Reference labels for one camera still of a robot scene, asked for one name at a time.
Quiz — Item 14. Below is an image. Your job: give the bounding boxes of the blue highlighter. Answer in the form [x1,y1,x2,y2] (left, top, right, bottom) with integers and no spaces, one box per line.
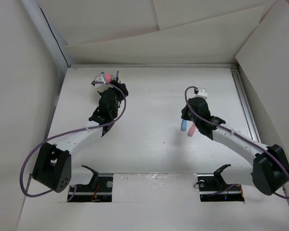
[181,119,187,131]

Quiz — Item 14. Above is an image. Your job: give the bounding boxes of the pink capped clear bottle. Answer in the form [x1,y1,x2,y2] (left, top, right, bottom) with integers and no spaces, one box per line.
[105,74,112,82]

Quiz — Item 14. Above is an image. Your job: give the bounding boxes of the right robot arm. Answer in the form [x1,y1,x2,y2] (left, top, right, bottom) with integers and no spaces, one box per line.
[181,97,289,199]

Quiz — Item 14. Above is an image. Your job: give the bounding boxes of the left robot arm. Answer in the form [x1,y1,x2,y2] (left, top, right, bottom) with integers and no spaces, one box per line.
[32,80,129,193]

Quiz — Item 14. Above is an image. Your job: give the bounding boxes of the pink highlighter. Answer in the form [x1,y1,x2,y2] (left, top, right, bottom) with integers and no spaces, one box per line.
[187,124,196,137]

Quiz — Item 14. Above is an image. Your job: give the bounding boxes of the white round divided organizer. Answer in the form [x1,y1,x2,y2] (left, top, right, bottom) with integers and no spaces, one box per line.
[94,74,105,83]

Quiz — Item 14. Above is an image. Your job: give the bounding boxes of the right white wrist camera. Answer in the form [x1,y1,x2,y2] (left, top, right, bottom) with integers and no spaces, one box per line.
[194,88,208,100]

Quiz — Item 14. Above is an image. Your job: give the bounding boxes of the right aluminium rail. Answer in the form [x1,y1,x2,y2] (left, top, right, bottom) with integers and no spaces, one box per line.
[230,65,261,142]

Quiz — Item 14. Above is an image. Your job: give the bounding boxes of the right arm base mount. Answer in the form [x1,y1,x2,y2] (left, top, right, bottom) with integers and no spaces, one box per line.
[194,164,245,202]

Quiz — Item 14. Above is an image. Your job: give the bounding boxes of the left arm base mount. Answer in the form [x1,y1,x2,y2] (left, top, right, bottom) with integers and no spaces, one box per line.
[67,165,114,203]

